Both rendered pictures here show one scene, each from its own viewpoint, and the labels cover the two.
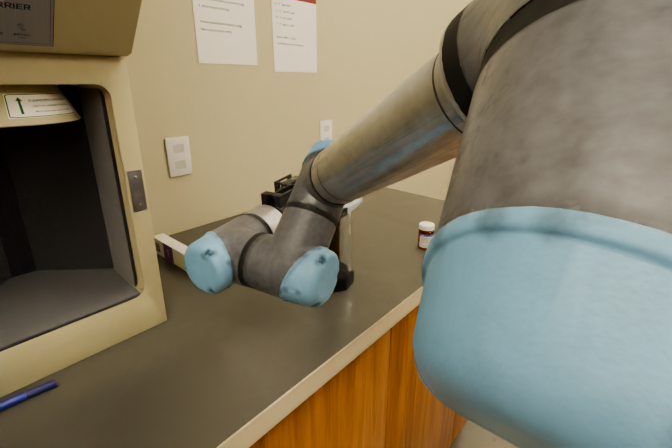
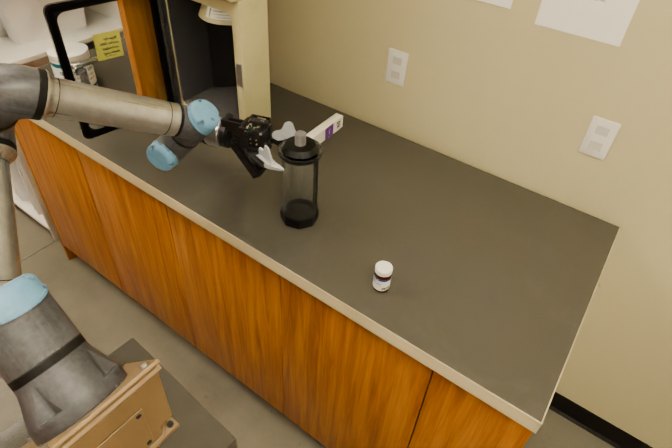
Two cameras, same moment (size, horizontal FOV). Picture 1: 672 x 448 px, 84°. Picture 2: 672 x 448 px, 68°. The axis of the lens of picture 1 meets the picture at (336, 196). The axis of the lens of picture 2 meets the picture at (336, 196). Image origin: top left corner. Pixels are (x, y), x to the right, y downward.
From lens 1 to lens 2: 1.30 m
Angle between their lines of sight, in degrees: 72
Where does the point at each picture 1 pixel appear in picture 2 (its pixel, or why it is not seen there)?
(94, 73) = (226, 7)
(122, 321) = not seen: hidden behind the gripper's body
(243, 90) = (481, 32)
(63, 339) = not seen: hidden behind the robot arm
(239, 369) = (203, 186)
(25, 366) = not seen: hidden behind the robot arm
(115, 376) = (204, 149)
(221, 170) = (431, 99)
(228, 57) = not seen: outside the picture
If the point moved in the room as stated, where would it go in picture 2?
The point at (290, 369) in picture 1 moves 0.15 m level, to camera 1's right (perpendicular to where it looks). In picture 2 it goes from (200, 205) to (195, 244)
